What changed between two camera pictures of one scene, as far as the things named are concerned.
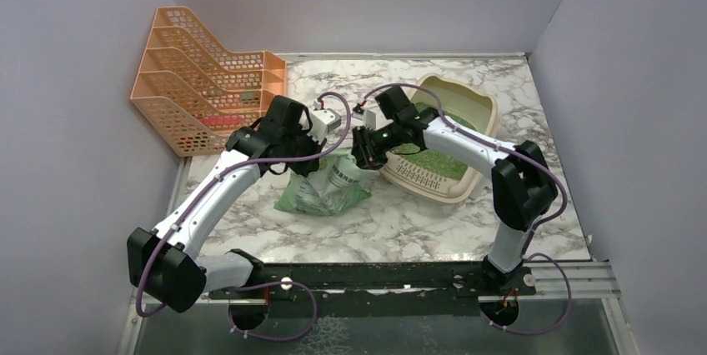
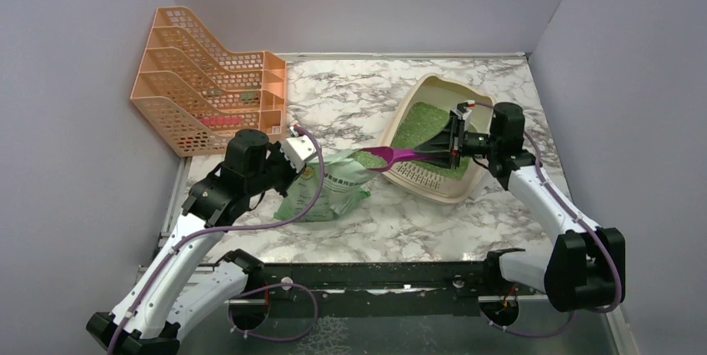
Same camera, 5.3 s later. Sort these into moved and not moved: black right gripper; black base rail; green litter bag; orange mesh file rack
Moved: black right gripper
Not moved: black base rail; green litter bag; orange mesh file rack
